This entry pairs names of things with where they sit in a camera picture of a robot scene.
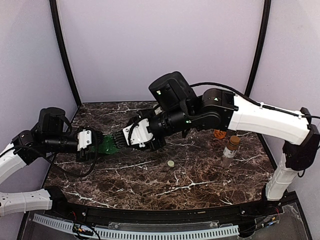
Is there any green plastic bottle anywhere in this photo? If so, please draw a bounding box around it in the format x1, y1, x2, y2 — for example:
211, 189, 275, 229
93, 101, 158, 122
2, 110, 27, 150
97, 134, 119, 155

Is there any pale green bottle cap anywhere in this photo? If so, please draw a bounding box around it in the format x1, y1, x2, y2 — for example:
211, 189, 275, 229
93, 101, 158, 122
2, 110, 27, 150
167, 160, 175, 168

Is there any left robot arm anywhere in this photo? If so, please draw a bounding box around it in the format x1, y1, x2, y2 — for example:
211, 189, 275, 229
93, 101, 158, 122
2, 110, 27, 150
0, 107, 104, 217

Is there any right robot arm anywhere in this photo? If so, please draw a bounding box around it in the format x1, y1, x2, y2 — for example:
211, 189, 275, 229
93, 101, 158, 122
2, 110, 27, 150
113, 71, 320, 202

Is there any orange juice bottle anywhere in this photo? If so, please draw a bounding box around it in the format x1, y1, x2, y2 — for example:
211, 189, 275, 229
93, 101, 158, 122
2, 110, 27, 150
213, 129, 227, 140

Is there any brown coffee bottle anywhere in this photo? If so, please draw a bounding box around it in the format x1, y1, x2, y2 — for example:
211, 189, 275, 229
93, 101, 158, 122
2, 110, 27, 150
221, 135, 241, 168

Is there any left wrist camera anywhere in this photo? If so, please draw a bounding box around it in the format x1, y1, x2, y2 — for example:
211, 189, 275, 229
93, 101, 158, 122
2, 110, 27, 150
77, 129, 93, 152

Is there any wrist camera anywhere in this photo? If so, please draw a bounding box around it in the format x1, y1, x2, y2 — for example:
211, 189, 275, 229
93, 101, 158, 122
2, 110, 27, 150
122, 118, 154, 148
77, 129, 93, 152

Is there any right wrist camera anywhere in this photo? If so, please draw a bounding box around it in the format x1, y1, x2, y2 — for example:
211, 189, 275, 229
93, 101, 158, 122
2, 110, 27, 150
122, 118, 154, 148

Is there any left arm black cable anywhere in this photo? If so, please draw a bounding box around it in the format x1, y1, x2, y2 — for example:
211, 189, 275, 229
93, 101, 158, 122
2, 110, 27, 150
12, 144, 100, 178

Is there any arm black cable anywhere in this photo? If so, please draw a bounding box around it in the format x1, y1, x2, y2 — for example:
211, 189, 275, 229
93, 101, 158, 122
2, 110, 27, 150
12, 144, 100, 178
189, 81, 320, 178

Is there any black front rail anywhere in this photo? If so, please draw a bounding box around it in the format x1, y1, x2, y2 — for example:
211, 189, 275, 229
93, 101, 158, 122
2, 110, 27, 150
47, 201, 284, 226

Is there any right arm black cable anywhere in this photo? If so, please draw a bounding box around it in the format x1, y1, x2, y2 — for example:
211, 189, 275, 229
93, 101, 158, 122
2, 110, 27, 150
189, 81, 320, 178

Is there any white slotted cable duct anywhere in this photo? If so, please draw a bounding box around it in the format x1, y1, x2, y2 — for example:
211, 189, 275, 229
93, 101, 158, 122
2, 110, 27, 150
32, 213, 240, 240

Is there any left black frame post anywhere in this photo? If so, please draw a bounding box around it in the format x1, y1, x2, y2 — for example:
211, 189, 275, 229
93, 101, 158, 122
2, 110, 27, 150
49, 0, 82, 108

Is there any black frame post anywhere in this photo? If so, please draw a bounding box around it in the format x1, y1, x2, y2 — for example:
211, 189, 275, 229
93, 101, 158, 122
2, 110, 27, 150
49, 0, 82, 108
244, 0, 272, 97

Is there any right black frame post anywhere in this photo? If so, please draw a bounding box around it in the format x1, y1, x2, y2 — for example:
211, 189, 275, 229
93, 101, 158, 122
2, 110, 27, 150
244, 0, 272, 97

